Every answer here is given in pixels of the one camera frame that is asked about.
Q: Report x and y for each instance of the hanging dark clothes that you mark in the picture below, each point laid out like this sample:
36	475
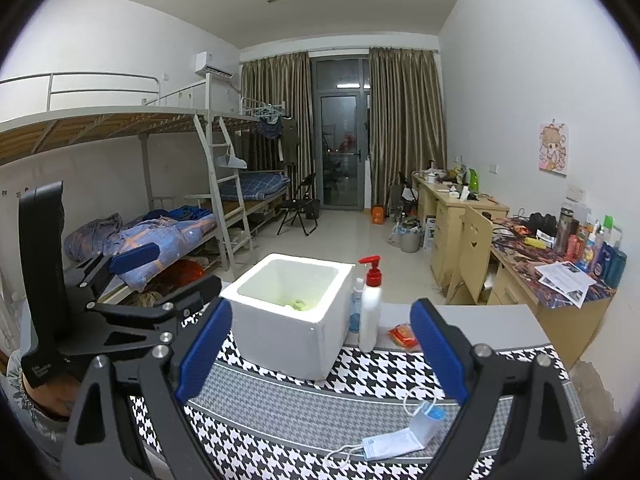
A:
271	127

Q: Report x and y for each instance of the orange bucket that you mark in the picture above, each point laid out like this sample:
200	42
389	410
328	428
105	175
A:
378	215

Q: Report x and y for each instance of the red snack packet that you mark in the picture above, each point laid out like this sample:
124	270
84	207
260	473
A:
404	336

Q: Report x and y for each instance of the white hanging bag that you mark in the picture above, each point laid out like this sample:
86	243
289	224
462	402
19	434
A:
232	162

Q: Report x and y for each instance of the white printed papers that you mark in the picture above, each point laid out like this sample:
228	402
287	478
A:
565	280

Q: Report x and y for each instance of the plain wooden desk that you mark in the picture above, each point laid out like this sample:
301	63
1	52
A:
445	230

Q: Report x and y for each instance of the beige clothes pile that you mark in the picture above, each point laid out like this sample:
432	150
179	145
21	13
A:
147	299

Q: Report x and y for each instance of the white air conditioner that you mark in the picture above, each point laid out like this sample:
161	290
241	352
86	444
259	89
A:
212	65

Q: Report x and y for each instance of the white foam box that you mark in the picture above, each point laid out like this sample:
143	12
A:
280	335

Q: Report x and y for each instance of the blue face mask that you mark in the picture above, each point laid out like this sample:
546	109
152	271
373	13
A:
395	445

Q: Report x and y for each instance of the cartoon wall poster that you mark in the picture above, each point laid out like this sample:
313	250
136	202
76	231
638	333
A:
554	149

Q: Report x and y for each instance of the grey bucket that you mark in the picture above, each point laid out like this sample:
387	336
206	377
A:
411	239

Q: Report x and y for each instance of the black bag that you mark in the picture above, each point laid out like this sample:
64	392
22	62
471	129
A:
542	224

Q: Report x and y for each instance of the glass balcony door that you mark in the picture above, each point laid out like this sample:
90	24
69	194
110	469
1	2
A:
340	110

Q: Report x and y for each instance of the blue mattress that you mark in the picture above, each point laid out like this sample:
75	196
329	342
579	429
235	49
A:
255	184

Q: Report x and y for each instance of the brown curtain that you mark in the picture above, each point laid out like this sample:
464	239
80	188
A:
275	90
407	125

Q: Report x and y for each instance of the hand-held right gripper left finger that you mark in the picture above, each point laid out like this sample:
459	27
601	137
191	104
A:
205	350

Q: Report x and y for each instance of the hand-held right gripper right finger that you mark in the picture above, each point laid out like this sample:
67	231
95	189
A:
440	355

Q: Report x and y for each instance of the white wall switch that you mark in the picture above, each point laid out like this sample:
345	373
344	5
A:
576	195

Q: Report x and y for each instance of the black folding chair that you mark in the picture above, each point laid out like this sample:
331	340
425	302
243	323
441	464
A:
407	195
300	205

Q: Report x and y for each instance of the wooden desk printed cover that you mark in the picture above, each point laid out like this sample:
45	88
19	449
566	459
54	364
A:
565	325

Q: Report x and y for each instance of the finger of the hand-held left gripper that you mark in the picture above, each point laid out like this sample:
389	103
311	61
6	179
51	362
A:
190	292
135	257

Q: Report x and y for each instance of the wooden chair smiley cutout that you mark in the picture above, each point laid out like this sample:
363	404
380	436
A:
472	245

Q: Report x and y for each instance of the small blue clear bottle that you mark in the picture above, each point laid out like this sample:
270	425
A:
355	310

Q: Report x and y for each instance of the person's left forearm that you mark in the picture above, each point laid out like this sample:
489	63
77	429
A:
45	402

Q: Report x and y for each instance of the yellow tube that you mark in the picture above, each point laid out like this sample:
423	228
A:
536	243

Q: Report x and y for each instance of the white pump bottle red top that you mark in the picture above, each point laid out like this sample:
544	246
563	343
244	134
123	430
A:
370	310

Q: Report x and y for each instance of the white metal bunk bed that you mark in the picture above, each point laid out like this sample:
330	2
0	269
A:
100	127
235	119

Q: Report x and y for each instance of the row of toiletry bottles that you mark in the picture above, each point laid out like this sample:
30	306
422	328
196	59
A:
595	250

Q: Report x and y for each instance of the red plastic bag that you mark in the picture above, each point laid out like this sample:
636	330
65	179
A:
190	270

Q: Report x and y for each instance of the black white houndstooth mat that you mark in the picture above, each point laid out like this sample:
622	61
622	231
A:
310	400

